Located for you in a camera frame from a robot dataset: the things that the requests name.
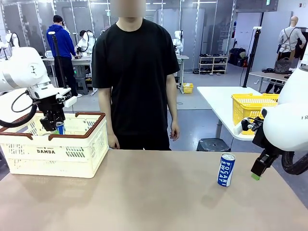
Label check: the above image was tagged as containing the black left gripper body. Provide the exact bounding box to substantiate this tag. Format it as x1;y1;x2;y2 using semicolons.
37;94;66;123

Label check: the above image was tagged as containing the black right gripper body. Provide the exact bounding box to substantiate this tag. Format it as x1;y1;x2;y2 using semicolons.
251;119;282;160

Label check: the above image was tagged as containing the blue Pocari Sweat can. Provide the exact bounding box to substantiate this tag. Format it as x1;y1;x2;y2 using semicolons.
217;152;236;188
55;121;66;136

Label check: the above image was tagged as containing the person's right forearm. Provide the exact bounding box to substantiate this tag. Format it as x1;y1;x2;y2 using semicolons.
97;87;114;136

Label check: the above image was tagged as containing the person's left forearm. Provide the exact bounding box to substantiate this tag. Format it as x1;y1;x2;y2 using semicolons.
166;72;179;124

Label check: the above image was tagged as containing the yellow plastic shopping basket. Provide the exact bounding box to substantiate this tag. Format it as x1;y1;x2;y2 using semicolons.
231;93;280;136

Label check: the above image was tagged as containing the cream basket with brown rim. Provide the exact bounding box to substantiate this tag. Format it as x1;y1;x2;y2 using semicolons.
0;110;110;179

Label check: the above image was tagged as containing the dark wicker basket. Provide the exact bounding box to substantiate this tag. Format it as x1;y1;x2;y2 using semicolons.
274;57;292;75

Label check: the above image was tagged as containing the small yellow basket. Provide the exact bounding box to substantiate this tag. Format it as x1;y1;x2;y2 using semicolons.
182;82;194;94

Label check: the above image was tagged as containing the person's right hand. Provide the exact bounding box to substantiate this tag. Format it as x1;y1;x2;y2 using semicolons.
107;133;121;150

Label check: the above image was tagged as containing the person's left hand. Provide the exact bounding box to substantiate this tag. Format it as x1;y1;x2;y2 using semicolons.
169;121;181;142

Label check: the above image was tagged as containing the grey step stool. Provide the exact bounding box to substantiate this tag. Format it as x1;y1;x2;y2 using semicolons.
76;77;89;96

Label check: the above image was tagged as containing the white table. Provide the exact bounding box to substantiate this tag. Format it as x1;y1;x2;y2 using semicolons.
0;87;72;116
196;86;263;141

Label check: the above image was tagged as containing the black round stool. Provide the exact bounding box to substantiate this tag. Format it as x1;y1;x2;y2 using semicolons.
196;137;232;153

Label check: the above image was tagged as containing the person in blue hoodie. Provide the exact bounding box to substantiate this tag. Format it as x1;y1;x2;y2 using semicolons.
46;14;78;97

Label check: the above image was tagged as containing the brown work table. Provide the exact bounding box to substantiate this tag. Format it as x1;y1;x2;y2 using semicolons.
248;70;293;94

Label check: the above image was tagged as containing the white humanoid robot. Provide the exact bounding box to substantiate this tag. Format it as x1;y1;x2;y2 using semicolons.
77;29;95;54

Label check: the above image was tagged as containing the person in black t-shirt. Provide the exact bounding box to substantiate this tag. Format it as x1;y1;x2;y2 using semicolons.
91;0;181;152

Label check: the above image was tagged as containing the black bag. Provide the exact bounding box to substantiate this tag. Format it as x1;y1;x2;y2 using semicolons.
229;47;248;67

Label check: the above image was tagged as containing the white shoe rack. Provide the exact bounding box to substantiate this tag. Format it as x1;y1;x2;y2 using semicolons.
198;53;229;75

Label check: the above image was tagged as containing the mannequin with grey apron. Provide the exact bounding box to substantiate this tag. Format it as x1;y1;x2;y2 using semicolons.
276;16;307;61

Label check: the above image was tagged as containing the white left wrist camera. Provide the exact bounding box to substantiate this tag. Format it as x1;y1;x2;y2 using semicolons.
55;93;78;108

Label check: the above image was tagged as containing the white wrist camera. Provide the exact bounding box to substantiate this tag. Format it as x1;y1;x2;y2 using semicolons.
55;93;78;108
233;116;265;136

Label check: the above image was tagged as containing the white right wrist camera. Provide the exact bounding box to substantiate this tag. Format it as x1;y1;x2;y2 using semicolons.
233;116;265;136

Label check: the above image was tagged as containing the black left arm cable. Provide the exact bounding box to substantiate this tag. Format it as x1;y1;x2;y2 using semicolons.
0;88;41;128

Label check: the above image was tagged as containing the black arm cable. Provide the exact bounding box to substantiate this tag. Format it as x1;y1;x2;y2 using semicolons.
0;88;41;128
281;149;308;176

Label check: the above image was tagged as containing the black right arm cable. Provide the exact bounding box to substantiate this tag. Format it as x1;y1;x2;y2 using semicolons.
281;149;308;176

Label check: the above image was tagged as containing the black camera tripod pole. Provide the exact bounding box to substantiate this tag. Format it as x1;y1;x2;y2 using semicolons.
242;26;263;89

